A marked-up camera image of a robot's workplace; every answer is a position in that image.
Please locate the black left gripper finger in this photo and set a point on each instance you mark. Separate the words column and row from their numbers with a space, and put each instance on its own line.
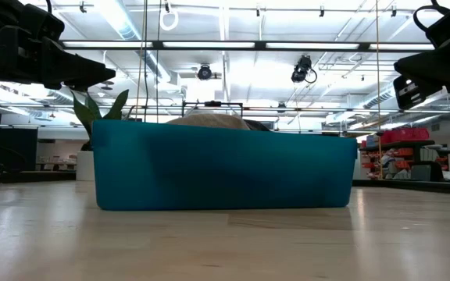
column 77, row 87
column 72, row 68

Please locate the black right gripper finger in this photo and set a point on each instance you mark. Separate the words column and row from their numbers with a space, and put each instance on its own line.
column 424, row 66

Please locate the tan fabric hat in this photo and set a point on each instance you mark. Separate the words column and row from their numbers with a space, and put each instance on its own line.
column 209, row 122

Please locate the blue plastic bin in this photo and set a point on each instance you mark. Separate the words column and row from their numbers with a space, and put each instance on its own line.
column 225, row 168

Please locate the green artificial plant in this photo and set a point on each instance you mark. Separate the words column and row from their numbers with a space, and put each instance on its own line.
column 84, row 114

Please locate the shelf with red bins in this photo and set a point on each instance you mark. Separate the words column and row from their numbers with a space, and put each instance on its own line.
column 404, row 134

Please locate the white plant pot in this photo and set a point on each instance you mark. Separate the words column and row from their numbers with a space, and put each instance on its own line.
column 84, row 166

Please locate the black cabinet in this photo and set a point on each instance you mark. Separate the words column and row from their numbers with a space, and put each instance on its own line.
column 14, row 146

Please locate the black overhead beam with lights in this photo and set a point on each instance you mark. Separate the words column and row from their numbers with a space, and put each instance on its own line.
column 248, row 45

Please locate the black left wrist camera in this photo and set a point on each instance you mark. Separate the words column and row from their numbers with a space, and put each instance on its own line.
column 41, row 21

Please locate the black round overhead camera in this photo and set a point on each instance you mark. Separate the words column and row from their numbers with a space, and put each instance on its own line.
column 204, row 73

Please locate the distant black robot frame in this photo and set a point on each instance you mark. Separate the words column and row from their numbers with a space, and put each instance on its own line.
column 212, row 104

